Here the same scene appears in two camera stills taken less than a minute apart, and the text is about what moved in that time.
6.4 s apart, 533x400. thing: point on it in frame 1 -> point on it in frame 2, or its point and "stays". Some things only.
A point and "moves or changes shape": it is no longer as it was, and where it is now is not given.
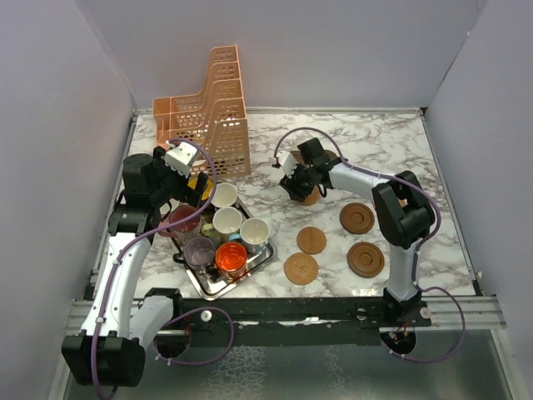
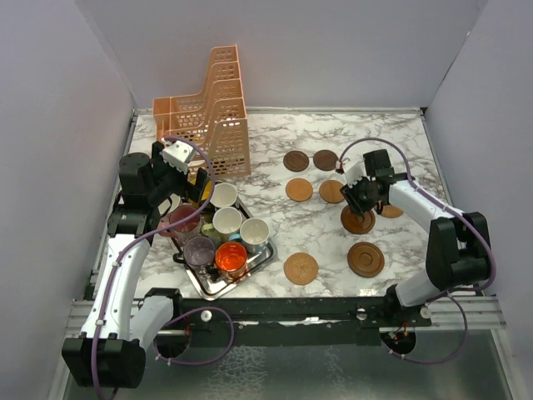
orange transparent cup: [231, 260] stays
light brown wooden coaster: [311, 240] -> [330, 191]
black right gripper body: [301, 183] -> [361, 195]
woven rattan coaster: [301, 268] stays
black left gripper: [161, 167] stays
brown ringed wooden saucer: [356, 217] stays
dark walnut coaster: [296, 154] stays
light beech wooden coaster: [313, 197] moves or changes shape
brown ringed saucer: [366, 259] stays
